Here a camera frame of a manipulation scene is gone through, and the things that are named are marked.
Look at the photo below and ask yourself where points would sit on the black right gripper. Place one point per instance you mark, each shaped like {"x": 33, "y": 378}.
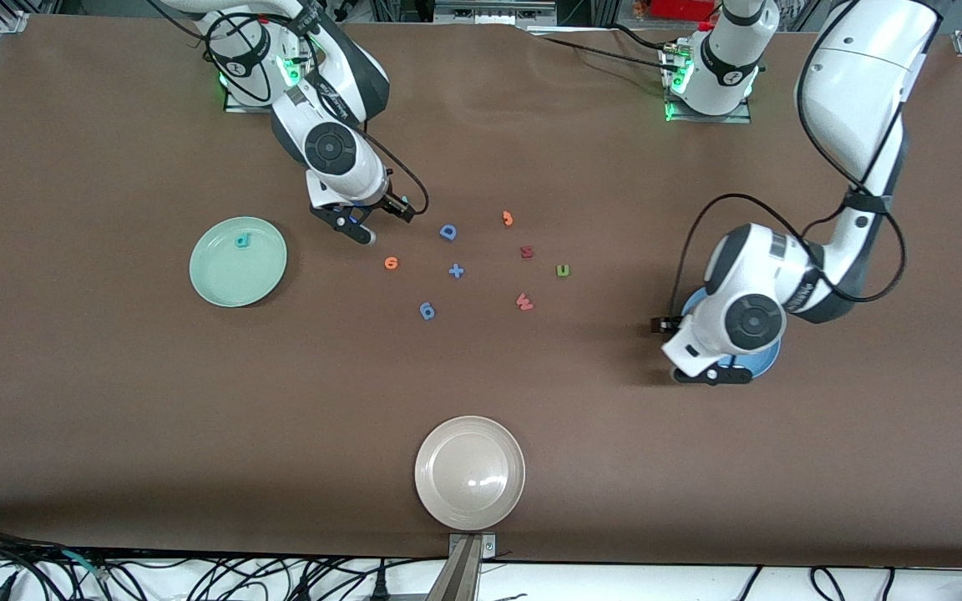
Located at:
{"x": 391, "y": 204}

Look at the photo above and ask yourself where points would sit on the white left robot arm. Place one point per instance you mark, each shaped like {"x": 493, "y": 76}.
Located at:
{"x": 857, "y": 67}

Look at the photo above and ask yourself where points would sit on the blue foam letter D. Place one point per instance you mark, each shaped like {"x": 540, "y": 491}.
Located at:
{"x": 443, "y": 232}

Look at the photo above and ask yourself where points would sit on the blue plate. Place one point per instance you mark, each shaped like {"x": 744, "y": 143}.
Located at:
{"x": 761, "y": 366}

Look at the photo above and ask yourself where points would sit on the blue foam number six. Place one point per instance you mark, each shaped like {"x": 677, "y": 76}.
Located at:
{"x": 422, "y": 310}

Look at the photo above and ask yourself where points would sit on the salmon red foam letter W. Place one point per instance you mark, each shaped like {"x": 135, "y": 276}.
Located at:
{"x": 524, "y": 302}

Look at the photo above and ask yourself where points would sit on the light green plate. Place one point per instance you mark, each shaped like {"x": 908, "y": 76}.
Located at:
{"x": 230, "y": 280}

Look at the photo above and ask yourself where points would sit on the beige plate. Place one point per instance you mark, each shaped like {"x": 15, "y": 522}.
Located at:
{"x": 469, "y": 473}

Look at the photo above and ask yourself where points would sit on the red box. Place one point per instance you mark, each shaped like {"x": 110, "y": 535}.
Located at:
{"x": 681, "y": 8}

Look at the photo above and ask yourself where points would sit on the brown table cover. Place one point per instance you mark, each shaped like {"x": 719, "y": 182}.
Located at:
{"x": 155, "y": 434}

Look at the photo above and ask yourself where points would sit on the black plug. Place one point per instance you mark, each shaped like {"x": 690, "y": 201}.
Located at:
{"x": 379, "y": 589}
{"x": 1, "y": 588}

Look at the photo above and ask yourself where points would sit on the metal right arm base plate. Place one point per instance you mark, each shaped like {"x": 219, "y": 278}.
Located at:
{"x": 239, "y": 107}

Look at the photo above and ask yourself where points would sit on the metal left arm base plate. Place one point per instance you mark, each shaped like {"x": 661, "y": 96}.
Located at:
{"x": 711, "y": 119}

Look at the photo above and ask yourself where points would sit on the metal frame structure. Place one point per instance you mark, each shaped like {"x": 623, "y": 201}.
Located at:
{"x": 489, "y": 12}

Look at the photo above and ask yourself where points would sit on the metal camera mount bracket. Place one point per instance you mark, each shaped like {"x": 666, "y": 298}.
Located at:
{"x": 464, "y": 576}

